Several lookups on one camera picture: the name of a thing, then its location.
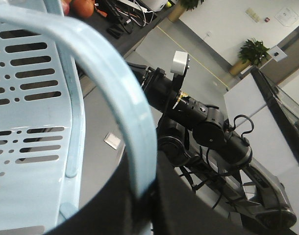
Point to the potted green plant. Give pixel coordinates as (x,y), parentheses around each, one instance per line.
(251,53)

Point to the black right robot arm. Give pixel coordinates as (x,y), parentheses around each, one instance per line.
(198,139)

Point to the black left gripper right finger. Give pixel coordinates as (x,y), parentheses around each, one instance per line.
(177,211)

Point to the light blue plastic basket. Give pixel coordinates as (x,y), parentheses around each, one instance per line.
(42,117)

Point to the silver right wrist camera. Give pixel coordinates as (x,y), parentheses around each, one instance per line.
(180,62)

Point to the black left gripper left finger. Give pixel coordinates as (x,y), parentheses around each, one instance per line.
(114,210)

